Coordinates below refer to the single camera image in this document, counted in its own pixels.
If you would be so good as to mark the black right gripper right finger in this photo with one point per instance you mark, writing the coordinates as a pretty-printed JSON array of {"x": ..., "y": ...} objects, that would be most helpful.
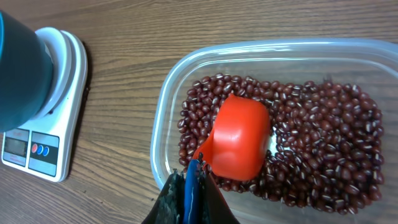
[{"x": 214, "y": 209}]

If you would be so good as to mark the red beans pile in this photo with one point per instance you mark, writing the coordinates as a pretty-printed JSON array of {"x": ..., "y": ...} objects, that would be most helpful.
[{"x": 328, "y": 140}]

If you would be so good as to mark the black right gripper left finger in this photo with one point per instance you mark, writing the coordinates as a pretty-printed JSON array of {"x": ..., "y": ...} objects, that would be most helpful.
[{"x": 169, "y": 206}]

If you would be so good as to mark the clear plastic container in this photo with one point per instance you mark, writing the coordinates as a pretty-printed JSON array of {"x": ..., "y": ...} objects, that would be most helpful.
[{"x": 371, "y": 64}]

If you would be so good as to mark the blue bowl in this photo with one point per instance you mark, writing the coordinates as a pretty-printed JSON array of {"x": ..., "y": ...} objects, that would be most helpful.
[{"x": 26, "y": 73}]

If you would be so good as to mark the white kitchen scale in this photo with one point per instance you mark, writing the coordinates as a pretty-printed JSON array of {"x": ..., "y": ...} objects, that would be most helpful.
[{"x": 43, "y": 145}]

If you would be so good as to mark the red scoop blue handle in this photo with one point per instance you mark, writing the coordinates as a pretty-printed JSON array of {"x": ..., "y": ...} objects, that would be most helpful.
[{"x": 235, "y": 149}]

